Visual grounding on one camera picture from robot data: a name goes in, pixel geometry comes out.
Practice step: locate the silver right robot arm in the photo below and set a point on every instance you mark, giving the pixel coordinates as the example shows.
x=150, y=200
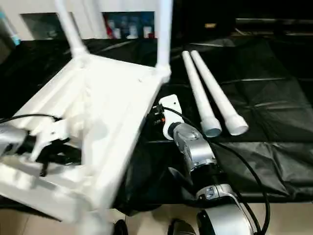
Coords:
x=195, y=147

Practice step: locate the black left robot foot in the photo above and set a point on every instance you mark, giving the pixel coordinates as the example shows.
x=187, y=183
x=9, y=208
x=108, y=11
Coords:
x=121, y=228

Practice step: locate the white plastic table leg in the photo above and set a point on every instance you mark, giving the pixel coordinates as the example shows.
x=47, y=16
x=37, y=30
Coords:
x=164, y=29
x=217, y=93
x=68, y=24
x=198, y=88

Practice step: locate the black robot foot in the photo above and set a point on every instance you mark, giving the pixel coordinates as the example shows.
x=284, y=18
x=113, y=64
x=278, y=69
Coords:
x=121, y=228
x=181, y=228

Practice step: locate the black table mat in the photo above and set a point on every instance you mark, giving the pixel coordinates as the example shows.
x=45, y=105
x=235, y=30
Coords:
x=274, y=107

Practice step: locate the red bottle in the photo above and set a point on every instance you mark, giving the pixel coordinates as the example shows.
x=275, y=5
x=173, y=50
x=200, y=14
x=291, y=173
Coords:
x=107, y=29

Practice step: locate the black right robot foot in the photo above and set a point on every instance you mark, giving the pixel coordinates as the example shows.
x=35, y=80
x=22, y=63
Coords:
x=181, y=228

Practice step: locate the black cabinet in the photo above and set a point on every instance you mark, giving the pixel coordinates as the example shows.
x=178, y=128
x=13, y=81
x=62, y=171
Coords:
x=244, y=14

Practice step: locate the white display cabinet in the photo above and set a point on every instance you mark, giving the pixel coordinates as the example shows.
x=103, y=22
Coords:
x=98, y=12

